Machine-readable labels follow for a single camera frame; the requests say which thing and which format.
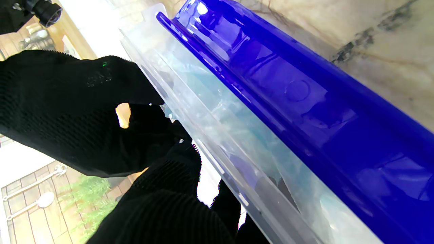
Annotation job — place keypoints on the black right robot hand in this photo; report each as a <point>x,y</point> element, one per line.
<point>61,112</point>

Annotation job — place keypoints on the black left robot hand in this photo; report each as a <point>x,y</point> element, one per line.
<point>162,210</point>

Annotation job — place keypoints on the green herb in black pot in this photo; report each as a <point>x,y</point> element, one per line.
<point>98,220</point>
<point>88,189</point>

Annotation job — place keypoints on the clear crate with blue tape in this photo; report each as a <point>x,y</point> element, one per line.
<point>305,101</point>

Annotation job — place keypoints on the hanging steel ladle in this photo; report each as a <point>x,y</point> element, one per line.
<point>57,170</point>

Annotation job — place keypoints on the hanging steel skimmer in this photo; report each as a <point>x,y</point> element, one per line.
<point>44,200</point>

